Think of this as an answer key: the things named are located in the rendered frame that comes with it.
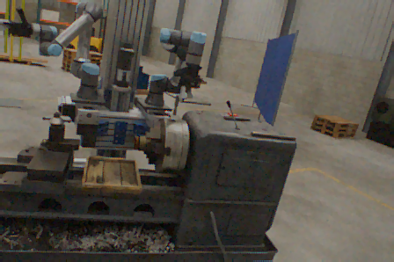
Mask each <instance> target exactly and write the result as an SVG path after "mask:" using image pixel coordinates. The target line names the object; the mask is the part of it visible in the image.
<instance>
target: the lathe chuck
mask: <svg viewBox="0 0 394 262"><path fill-rule="evenodd" d="M170 120H175V121H170ZM161 138H162V141H159V142H161V143H162V145H164V147H165V148H168V147H170V148H171V153H170V155H168V156H166V155H165V154H158V155H157V161H156V164H155V171H156V172H157V174H167V175H174V173H175V172H177V169H178V167H179V164H180V158H181V153H182V148H183V127H182V124H181V122H180V121H179V120H177V119H172V118H162V119H161ZM155 142H158V141H155ZM166 169H171V171H170V172H167V171H165V170H166Z"/></svg>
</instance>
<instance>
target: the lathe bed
mask: <svg viewBox="0 0 394 262"><path fill-rule="evenodd" d="M9 161H10V162H9ZM17 161H18V160H17V158H14V157H5V156H0V174H1V175H0V180H1V177H2V176H3V174H4V173H6V172H8V171H13V172H23V173H26V168H27V165H29V163H19V162H17ZM6 162H9V163H6ZM81 167H82V168H81ZM84 167H85V164H73V167H71V169H70V172H69V177H68V183H67V187H66V189H64V194H53V193H27V192H13V191H2V190H0V217H17V218H39V219H49V220H71V221H98V222H154V223H179V217H180V209H181V207H182V202H183V200H184V198H185V196H186V193H185V192H183V191H181V188H182V187H179V186H175V185H176V181H177V177H178V176H177V175H167V174H157V172H156V171H155V170H151V169H139V176H140V180H141V182H142V193H141V194H133V193H106V192H103V188H102V191H101V192H93V191H82V190H81V189H82V187H81V185H82V180H83V178H82V177H83V176H84V171H83V170H84ZM72 168H73V169H74V170H73V169H72ZM144 172H145V173H146V172H147V173H148V175H147V174H146V175H147V176H146V175H144ZM82 175H83V176H82ZM74 176H75V177H74ZM79 179H80V180H79ZM81 179H82V180H81ZM80 184H81V185H80ZM78 186H79V188H77V187H78ZM151 190H152V191H151ZM1 195H2V196H1ZM56 200H57V201H56ZM142 204H143V205H144V206H143V205H142ZM100 207H101V208H100Z"/></svg>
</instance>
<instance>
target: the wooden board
mask: <svg viewBox="0 0 394 262"><path fill-rule="evenodd" d="M90 159H91V160H92V161H91V160H90ZM86 160H87V161H86V164H85V167H84V176H83V180H82V182H83V184H82V189H81V190H82V191H93V192H101V191H102V188H103V192H106V193H133V194H141V193H142V182H141V180H140V176H139V168H138V164H137V161H136V160H127V159H122V158H113V157H107V156H87V157H86ZM94 160H95V161H94ZM102 161H105V162H104V170H103V168H102V167H103V163H102ZM89 162H90V163H89ZM124 163H125V164H124ZM131 163H133V164H131ZM126 164H127V166H126ZM128 164H129V165H131V166H132V167H131V166H129V165H128ZM121 166H124V167H125V168H126V167H127V169H128V170H127V169H126V170H125V168H124V167H122V168H121ZM117 168H118V169H117ZM120 168H121V169H120ZM132 168H133V169H132ZM128 171H130V172H129V173H128ZM133 172H135V173H133ZM125 173H127V174H125ZM128 174H129V175H128ZM108 175H109V176H108ZM124 175H127V176H124ZM133 175H135V176H133ZM87 176H88V177H87ZM131 176H132V177H131ZM91 177H92V178H91ZM124 177H125V178H124ZM87 179H88V181H87ZM99 179H100V181H99ZM123 179H124V180H123ZM130 179H131V180H130ZM103 180H104V181H103ZM122 180H123V182H122ZM127 180H130V182H128V181H127ZM89 181H90V182H89ZM94 181H95V182H94ZM106 181H107V182H106ZM132 181H133V182H132ZM87 182H88V183H87ZM99 182H104V184H102V183H99ZM124 182H125V183H124ZM93 183H95V185H94V184H93ZM133 183H134V184H133ZM121 184H123V185H122V186H121ZM131 184H132V185H131Z"/></svg>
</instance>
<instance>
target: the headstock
mask: <svg viewBox="0 0 394 262"><path fill-rule="evenodd" d="M223 117H224V116H222V115H221V114H218V115H214V114H212V113H204V112H194V111H189V112H186V113H185V114H184V115H183V117H182V120H184V121H185V122H186V124H187V125H188V129H189V134H190V139H191V146H190V152H189V158H188V160H187V163H186V166H185V168H184V169H183V172H182V173H181V174H180V175H177V176H178V178H179V181H180V184H181V185H182V186H183V190H184V192H185V193H186V197H187V198H189V199H190V200H206V199H211V200H251V201H264V202H273V201H276V202H280V198H281V196H282V194H283V188H284V186H285V185H286V179H287V177H288V174H289V169H290V167H291V164H292V160H293V158H294V155H295V151H296V148H297V143H296V141H295V140H289V139H276V138H271V137H265V136H253V135H251V131H254V132H260V133H271V134H277V135H286V134H284V133H282V132H281V131H280V130H278V129H276V127H273V126H271V124H268V123H267V122H265V121H259V120H257V119H253V118H251V121H242V120H236V122H237V126H238V127H239V128H240V129H241V130H236V129H235V128H234V127H236V125H235V123H234V120H225V119H224V118H223ZM205 124H207V125H205ZM217 128H220V129H221V130H218V129H217Z"/></svg>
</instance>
